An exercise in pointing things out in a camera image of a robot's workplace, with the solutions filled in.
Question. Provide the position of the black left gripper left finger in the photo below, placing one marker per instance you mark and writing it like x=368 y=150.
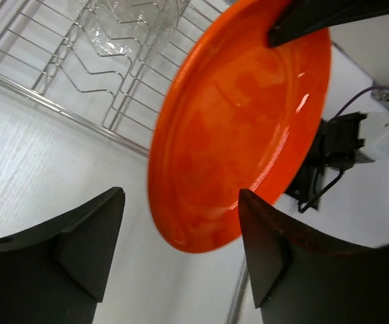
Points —
x=57 y=271

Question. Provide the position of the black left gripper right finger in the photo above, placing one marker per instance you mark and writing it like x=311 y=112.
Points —
x=299 y=274

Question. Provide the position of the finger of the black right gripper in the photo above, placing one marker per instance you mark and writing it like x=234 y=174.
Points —
x=300 y=18

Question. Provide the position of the orange plate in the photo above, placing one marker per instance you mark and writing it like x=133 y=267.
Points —
x=238 y=114

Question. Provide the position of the clear textured glass plate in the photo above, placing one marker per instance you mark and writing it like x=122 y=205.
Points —
x=161 y=15

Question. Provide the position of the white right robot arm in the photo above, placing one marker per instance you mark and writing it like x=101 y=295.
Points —
x=374 y=130

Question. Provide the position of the silver wire dish rack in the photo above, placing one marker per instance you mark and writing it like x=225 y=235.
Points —
x=46 y=56

